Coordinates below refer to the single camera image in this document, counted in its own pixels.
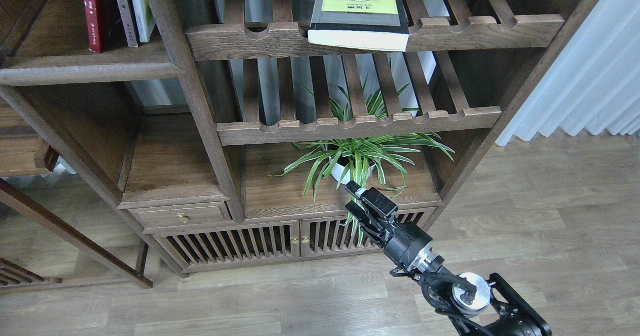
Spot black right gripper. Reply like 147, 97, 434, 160
344, 180, 434, 272

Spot red rescue guide book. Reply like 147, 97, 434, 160
83, 0, 124, 52

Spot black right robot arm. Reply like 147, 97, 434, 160
345, 181, 553, 336

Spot white plant pot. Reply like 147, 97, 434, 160
331, 157, 377, 187

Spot green spider plant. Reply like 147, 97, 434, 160
272, 85, 455, 200

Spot dark wooden bookshelf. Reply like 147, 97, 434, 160
1, 0, 599, 273

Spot brass drawer knob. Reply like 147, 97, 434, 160
176, 213, 190, 224

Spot yellow and black thick book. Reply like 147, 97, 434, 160
307, 0, 409, 52

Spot white pleated curtain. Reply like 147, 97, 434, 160
496, 0, 640, 146

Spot white green upright book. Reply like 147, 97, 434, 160
131, 0, 156, 43

